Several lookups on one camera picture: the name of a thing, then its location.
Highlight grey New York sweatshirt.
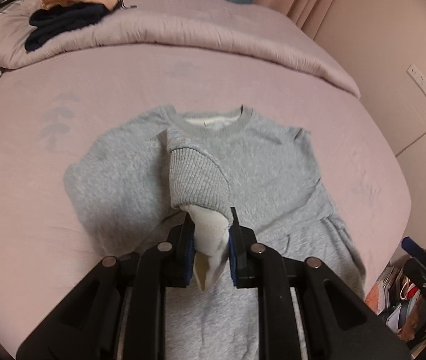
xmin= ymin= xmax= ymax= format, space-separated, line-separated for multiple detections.
xmin=62 ymin=104 xmax=367 ymax=360

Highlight clutter beside bed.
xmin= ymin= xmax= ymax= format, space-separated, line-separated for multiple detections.
xmin=366 ymin=255 xmax=426 ymax=359

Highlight pink bed sheet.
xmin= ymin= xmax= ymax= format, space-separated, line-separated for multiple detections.
xmin=0 ymin=44 xmax=411 ymax=354

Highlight folded navy garment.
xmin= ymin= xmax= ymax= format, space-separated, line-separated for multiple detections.
xmin=24 ymin=2 xmax=110 ymax=53

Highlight folded pink duvet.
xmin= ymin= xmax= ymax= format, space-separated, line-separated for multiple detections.
xmin=0 ymin=0 xmax=360 ymax=97

